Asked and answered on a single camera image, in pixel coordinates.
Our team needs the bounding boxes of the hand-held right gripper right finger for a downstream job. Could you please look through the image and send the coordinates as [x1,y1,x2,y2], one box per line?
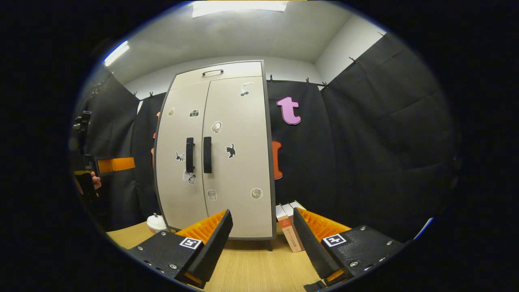
[293,208,407,290]

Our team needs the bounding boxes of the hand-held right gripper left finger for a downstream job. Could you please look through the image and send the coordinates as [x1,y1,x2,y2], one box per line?
[128,209,234,289]

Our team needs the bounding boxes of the cabinet door with camera sticker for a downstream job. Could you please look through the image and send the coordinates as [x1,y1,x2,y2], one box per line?
[155,81,210,231]

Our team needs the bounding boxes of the cabinet door with headphones sticker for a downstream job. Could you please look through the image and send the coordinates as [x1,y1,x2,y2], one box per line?
[202,76,274,239]

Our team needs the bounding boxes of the white shoe cabinet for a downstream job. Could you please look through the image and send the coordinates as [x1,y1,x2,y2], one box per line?
[153,60,277,251]

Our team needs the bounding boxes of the white cabinet drawer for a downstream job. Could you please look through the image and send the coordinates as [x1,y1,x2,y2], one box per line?
[169,61,264,90]

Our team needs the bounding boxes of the orange and white book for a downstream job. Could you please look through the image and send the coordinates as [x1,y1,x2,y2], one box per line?
[276,204,302,253]

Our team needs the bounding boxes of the brown spine book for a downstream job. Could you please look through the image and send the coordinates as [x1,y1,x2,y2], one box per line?
[283,202,305,250]

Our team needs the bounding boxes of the small white ribbed object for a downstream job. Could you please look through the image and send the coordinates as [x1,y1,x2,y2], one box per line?
[146,213,167,234]

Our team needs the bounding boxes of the narrow ceiling light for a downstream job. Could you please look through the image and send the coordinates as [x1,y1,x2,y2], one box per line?
[103,41,130,67]

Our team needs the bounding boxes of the black backdrop cloth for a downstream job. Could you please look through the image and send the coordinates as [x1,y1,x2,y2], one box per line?
[73,32,461,244]

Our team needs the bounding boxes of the wide ceiling light panel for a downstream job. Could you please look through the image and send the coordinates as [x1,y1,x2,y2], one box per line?
[191,1,289,18]

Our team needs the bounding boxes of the black door handle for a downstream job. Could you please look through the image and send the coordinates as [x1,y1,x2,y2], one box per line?
[203,136,212,174]
[186,137,195,174]

